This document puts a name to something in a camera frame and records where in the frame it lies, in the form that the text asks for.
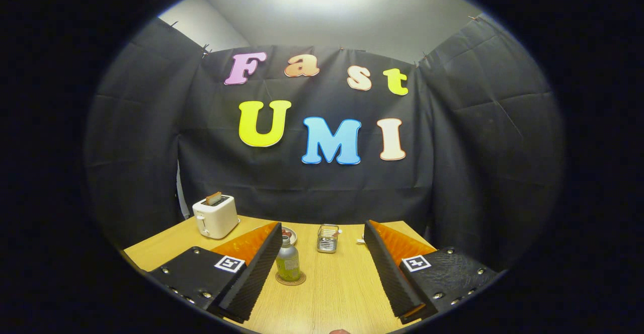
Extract metal wire holder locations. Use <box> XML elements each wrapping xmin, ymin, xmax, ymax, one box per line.
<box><xmin>316</xmin><ymin>224</ymin><xmax>340</xmax><ymax>254</ymax></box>

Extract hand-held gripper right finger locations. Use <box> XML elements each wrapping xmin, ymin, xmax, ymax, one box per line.
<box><xmin>363</xmin><ymin>219</ymin><xmax>499</xmax><ymax>324</ymax></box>

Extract silver juice bottle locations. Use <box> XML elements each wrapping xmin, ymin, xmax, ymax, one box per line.
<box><xmin>275</xmin><ymin>235</ymin><xmax>301</xmax><ymax>282</ymax></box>

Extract round brown coaster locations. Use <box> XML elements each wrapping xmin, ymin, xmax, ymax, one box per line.
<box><xmin>275</xmin><ymin>272</ymin><xmax>306</xmax><ymax>287</ymax></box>

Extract white toaster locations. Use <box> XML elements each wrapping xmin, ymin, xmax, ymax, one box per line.
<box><xmin>192</xmin><ymin>195</ymin><xmax>240</xmax><ymax>239</ymax></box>

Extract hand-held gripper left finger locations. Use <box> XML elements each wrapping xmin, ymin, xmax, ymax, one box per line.
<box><xmin>146</xmin><ymin>222</ymin><xmax>283</xmax><ymax>323</ymax></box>

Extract wooden table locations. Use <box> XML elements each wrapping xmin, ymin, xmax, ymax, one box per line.
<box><xmin>123</xmin><ymin>215</ymin><xmax>438</xmax><ymax>334</ymax></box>

